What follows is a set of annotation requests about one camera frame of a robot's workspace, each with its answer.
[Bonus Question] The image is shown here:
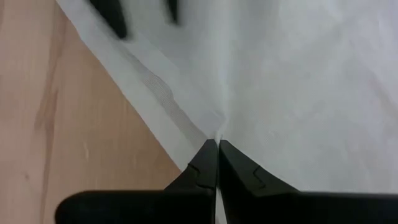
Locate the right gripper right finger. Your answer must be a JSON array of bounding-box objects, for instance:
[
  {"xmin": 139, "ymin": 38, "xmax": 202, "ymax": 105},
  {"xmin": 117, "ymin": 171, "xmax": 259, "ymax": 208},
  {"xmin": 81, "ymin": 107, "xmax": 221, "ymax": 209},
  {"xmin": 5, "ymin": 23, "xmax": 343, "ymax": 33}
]
[{"xmin": 218, "ymin": 139, "xmax": 398, "ymax": 224}]

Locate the white cloth napkin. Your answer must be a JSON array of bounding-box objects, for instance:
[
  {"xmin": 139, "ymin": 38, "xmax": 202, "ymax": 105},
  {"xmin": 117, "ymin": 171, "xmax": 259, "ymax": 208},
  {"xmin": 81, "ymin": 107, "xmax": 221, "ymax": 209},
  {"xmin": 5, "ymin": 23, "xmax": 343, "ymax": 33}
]
[{"xmin": 55, "ymin": 0, "xmax": 398, "ymax": 224}]

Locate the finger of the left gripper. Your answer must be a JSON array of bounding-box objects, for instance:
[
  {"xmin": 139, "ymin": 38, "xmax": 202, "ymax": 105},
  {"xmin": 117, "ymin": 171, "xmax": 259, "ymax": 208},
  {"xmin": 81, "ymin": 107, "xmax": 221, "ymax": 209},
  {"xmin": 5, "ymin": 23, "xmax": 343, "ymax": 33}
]
[
  {"xmin": 166, "ymin": 0, "xmax": 181, "ymax": 25},
  {"xmin": 88, "ymin": 0, "xmax": 130, "ymax": 40}
]

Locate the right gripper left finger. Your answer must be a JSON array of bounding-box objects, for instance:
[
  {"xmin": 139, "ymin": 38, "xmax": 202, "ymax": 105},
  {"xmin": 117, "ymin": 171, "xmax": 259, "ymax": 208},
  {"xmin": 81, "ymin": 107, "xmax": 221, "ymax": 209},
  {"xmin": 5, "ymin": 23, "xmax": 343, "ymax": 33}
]
[{"xmin": 55, "ymin": 139, "xmax": 218, "ymax": 224}]

